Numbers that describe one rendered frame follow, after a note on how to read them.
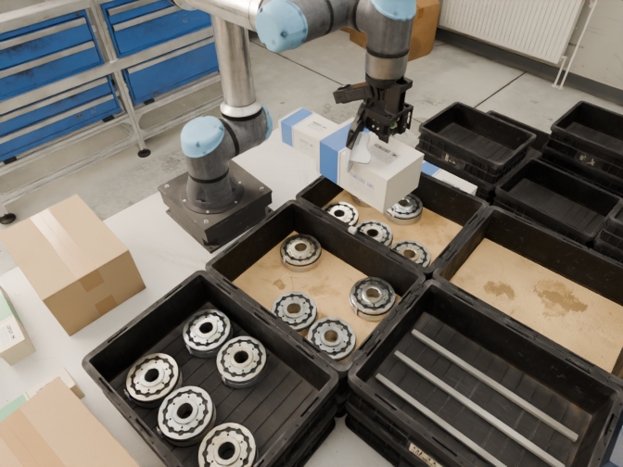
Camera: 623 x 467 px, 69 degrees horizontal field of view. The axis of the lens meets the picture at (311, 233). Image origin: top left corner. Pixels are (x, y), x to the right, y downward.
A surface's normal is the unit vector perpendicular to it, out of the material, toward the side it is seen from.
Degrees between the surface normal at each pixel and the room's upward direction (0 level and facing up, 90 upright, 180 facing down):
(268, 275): 0
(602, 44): 90
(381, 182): 90
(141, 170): 0
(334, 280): 0
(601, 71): 90
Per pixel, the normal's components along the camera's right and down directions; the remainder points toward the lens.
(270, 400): -0.02, -0.69
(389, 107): -0.72, 0.51
